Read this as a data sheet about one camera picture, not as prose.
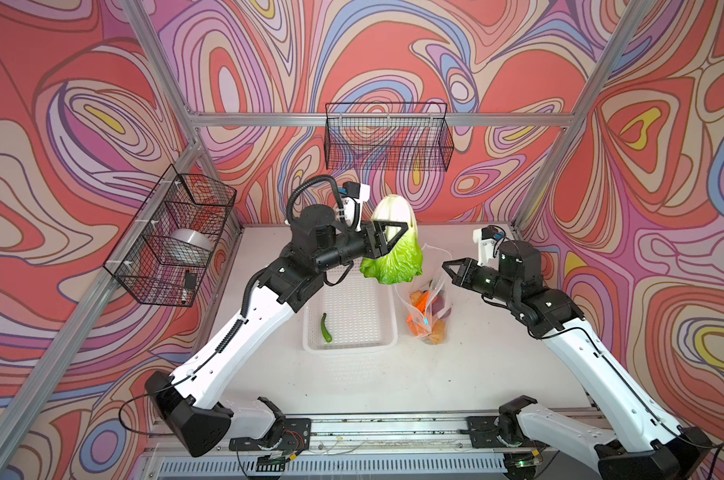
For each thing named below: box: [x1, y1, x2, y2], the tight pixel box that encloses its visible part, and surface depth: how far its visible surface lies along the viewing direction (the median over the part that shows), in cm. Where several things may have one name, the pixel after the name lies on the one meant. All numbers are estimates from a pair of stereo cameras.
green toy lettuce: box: [359, 194, 423, 285], surface depth 58 cm
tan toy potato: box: [428, 319, 447, 345], surface depth 86 cm
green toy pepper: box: [320, 312, 333, 343], surface depth 92 cm
